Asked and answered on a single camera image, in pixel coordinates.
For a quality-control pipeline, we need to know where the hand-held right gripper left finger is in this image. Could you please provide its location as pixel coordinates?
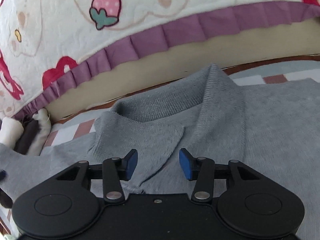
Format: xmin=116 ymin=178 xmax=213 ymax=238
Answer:
xmin=55 ymin=149 xmax=138 ymax=204

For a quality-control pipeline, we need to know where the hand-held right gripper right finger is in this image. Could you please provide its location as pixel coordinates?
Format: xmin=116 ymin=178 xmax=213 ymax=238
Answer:
xmin=179 ymin=148 xmax=261 ymax=202

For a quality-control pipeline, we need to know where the grey sweater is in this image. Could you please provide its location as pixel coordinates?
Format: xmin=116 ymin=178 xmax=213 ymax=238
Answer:
xmin=0 ymin=64 xmax=320 ymax=240

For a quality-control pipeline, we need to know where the cream folded cloth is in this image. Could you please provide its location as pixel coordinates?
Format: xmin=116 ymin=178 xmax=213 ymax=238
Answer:
xmin=27 ymin=109 xmax=52 ymax=156

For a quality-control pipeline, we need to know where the dark brown folded cloth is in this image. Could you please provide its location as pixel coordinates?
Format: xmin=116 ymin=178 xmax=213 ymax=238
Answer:
xmin=15 ymin=122 xmax=43 ymax=155

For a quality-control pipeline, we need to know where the beige bed base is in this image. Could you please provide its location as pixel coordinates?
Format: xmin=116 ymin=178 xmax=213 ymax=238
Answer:
xmin=46 ymin=17 xmax=320 ymax=120

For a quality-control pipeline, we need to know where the white folded cloth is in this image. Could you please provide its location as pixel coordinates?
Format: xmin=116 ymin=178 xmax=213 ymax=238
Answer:
xmin=0 ymin=119 xmax=24 ymax=147

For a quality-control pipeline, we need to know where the bear print blanket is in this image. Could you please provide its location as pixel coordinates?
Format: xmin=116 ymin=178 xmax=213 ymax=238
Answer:
xmin=0 ymin=0 xmax=320 ymax=120

